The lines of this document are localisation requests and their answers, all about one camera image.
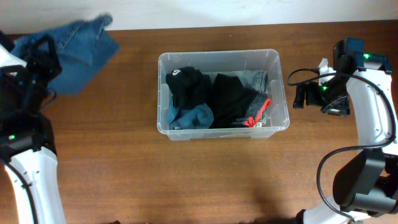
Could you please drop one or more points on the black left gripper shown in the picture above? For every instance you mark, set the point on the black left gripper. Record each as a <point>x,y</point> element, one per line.
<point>44,64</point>

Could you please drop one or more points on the dark blue jeans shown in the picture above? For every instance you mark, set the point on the dark blue jeans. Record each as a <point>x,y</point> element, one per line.
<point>83,49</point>

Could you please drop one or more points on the black red grey garment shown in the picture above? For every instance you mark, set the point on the black red grey garment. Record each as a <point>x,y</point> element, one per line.
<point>234,105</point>

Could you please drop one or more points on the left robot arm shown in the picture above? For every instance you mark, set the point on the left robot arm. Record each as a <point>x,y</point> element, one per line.
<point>27,142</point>

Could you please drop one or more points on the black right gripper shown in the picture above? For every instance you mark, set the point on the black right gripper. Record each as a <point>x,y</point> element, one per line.
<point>337,106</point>

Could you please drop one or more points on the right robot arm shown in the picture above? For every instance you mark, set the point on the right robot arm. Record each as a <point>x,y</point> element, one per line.
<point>357,83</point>

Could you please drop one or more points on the clear plastic storage bin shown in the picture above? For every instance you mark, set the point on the clear plastic storage bin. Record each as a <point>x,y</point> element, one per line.
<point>277,115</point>

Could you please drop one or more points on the light blue jeans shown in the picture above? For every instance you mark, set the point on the light blue jeans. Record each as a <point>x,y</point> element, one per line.
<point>255,79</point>

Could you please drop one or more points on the small blue denim cloth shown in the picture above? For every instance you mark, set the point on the small blue denim cloth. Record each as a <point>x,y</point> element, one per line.
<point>191,113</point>

